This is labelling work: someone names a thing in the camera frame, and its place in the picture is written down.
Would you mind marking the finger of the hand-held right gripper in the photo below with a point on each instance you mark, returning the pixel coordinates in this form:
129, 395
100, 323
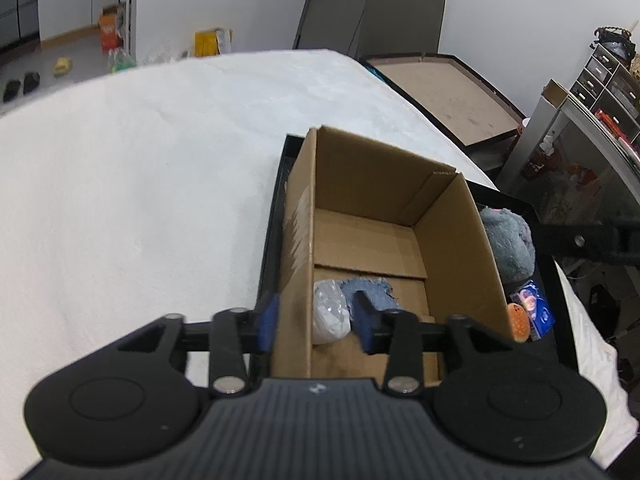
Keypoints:
565, 240

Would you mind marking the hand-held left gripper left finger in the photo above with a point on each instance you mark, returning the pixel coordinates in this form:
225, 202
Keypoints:
268, 322

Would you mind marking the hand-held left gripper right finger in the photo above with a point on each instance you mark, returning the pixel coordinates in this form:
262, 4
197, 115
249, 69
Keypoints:
365, 325

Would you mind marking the grey-blue plush toy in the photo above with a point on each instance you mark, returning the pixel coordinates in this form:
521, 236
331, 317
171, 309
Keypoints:
507, 245

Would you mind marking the black shallow tray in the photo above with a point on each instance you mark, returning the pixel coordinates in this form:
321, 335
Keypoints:
560, 320

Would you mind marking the blue tissue pack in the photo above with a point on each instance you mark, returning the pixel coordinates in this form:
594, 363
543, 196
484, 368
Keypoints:
542, 317

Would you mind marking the orange burger plush toy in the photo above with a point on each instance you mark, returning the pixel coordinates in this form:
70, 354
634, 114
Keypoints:
519, 322

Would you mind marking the brown cardboard box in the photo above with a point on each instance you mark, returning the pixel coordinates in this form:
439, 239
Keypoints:
450, 240

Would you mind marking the white crumpled soft bag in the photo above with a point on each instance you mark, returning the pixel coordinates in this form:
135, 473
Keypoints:
330, 315

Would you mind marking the blue denim cloth scrap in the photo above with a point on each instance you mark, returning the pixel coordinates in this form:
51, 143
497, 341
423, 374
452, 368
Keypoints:
382, 295

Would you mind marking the grey-legged desk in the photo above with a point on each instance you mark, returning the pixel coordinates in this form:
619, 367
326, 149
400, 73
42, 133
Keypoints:
537, 130

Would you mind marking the red paper roll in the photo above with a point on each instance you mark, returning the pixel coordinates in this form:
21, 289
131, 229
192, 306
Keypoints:
617, 127

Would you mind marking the grey drawer organiser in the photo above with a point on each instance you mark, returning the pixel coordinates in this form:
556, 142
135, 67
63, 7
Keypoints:
595, 72

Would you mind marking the black-framed brown board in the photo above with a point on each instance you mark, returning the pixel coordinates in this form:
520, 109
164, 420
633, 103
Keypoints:
450, 95

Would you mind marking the black woven bag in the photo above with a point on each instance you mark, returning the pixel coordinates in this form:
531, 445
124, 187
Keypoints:
614, 40

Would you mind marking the yellow paper bag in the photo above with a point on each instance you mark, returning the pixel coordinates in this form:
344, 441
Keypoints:
212, 42

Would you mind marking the green plastic bag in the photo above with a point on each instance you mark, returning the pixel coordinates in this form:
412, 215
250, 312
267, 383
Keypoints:
121, 61

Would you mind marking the yellow slipper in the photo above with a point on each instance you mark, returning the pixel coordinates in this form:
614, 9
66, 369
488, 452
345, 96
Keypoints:
62, 66

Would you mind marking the orange carton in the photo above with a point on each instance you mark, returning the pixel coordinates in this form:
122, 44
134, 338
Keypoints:
111, 30

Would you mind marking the black slipper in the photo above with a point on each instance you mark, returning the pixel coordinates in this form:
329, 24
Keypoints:
11, 91
31, 82

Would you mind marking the white narrow rack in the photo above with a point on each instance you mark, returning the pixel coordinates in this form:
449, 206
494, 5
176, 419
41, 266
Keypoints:
127, 5

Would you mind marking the black-framed glass door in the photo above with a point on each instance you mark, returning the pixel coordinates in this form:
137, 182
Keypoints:
17, 0

